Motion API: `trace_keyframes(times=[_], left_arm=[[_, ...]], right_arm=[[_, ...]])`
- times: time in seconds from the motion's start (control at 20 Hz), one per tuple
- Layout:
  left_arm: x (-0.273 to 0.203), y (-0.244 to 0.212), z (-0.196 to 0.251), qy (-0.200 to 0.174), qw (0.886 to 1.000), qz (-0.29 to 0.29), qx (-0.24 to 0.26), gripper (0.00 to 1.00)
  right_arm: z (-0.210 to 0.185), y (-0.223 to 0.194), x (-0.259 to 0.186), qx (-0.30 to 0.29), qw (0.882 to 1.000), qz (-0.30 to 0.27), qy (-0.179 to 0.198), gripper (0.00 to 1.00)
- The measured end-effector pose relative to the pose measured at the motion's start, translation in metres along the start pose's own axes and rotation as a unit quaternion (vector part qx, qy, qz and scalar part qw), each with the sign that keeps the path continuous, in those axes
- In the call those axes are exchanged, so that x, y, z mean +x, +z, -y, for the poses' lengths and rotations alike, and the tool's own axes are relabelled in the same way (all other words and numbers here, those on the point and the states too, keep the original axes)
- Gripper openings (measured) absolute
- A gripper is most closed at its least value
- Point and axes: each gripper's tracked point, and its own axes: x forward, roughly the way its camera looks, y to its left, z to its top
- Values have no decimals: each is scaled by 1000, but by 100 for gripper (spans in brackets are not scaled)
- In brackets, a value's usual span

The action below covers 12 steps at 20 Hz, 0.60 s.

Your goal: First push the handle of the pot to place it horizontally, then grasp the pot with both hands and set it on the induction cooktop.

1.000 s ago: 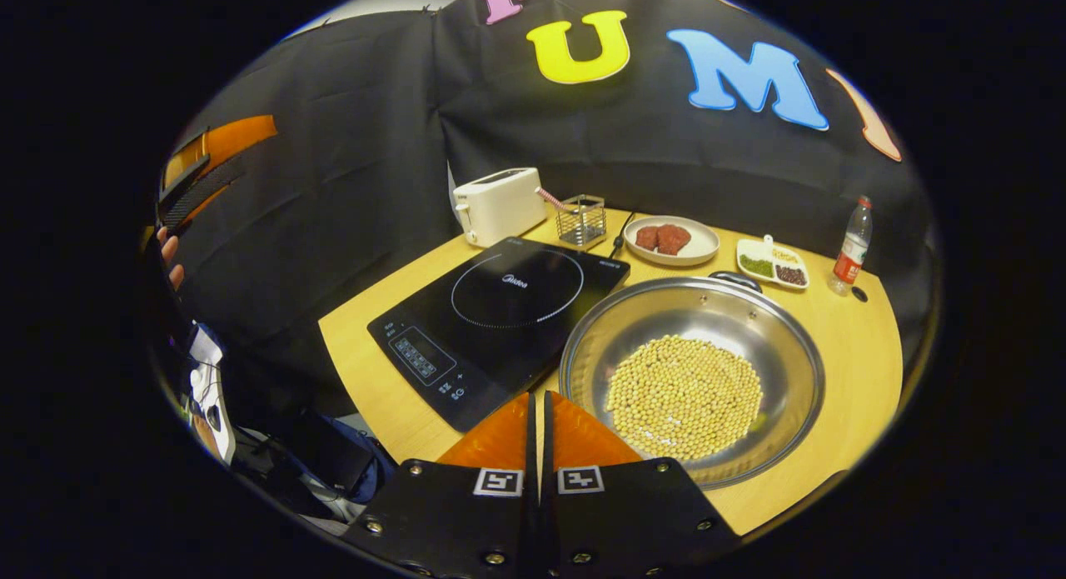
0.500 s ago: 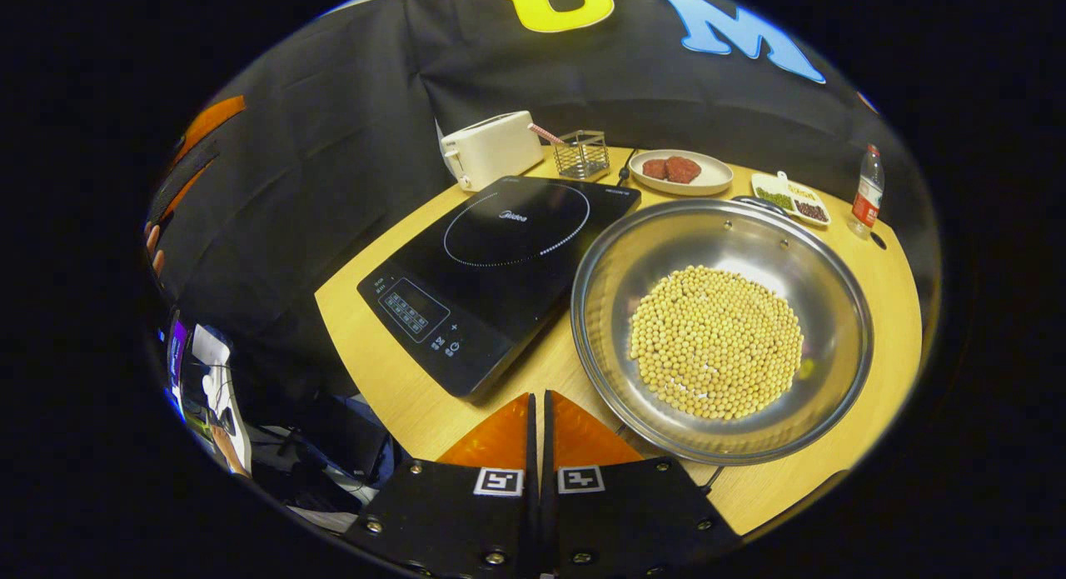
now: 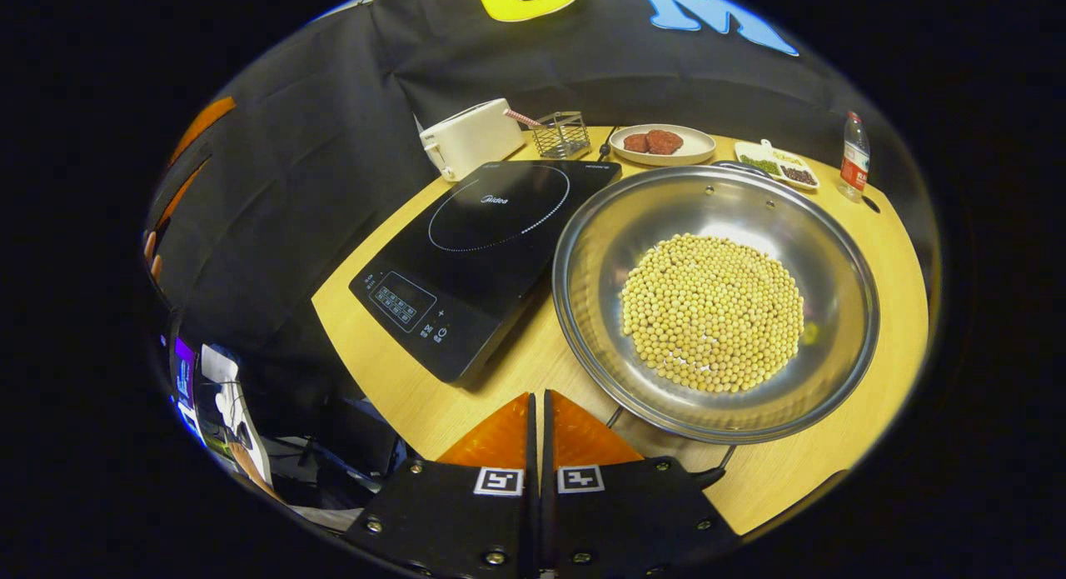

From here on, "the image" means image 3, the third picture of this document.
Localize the wire mesh basket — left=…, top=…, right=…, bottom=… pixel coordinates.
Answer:
left=531, top=111, right=592, bottom=160

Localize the clear water bottle red label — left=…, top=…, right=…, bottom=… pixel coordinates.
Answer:
left=839, top=111, right=871, bottom=202

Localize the black induction cooktop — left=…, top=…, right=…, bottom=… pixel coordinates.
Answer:
left=349, top=160, right=622, bottom=386

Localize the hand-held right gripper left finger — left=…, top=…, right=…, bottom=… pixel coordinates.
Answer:
left=343, top=392, right=540, bottom=579

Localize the white toaster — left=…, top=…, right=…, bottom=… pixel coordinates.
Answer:
left=419, top=97, right=527, bottom=182

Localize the white divided bean dish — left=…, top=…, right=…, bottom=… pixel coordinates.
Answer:
left=734, top=139, right=821, bottom=191

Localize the purple lit screen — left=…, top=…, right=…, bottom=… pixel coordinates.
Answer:
left=170, top=336, right=201, bottom=434

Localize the pile of soybeans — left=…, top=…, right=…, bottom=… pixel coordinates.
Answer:
left=620, top=233, right=805, bottom=394

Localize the white round plate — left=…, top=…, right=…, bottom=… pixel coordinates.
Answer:
left=609, top=124, right=717, bottom=167

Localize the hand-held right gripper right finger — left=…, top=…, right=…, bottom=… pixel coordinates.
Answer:
left=541, top=389, right=742, bottom=579

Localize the stainless steel pot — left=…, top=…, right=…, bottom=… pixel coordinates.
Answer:
left=552, top=160, right=880, bottom=490

